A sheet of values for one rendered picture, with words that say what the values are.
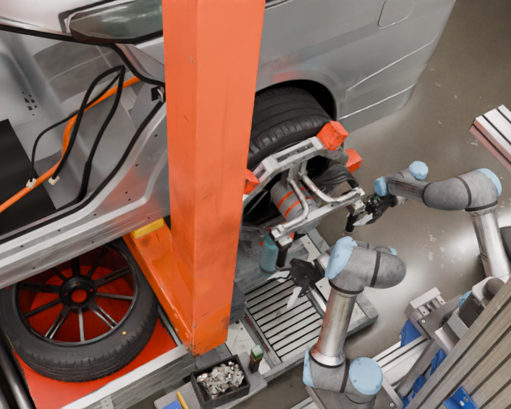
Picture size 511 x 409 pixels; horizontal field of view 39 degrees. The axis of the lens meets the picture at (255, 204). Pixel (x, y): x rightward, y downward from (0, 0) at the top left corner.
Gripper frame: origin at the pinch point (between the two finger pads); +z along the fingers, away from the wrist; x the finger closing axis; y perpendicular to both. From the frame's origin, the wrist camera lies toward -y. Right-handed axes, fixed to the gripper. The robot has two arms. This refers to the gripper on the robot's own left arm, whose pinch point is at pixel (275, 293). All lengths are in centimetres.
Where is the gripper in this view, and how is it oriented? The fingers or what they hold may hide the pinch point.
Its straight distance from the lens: 270.5
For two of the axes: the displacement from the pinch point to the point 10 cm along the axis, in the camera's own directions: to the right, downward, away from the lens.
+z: -8.3, 5.6, -0.9
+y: 3.0, 5.6, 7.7
